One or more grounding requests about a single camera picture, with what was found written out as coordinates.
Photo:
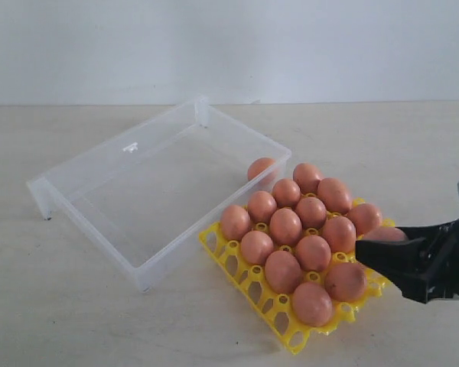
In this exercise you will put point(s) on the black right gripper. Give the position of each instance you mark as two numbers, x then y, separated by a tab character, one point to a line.
422	274

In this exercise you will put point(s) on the brown egg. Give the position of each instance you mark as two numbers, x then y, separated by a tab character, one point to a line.
285	227
261	206
313	253
335	195
365	217
340	234
346	282
307	176
385	234
286	192
260	165
282	272
311	304
235	222
312	212
255	247

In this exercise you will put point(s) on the yellow plastic egg tray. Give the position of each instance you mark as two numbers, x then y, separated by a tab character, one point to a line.
275	309

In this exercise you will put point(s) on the clear plastic bin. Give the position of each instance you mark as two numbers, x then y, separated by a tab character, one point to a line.
144	196

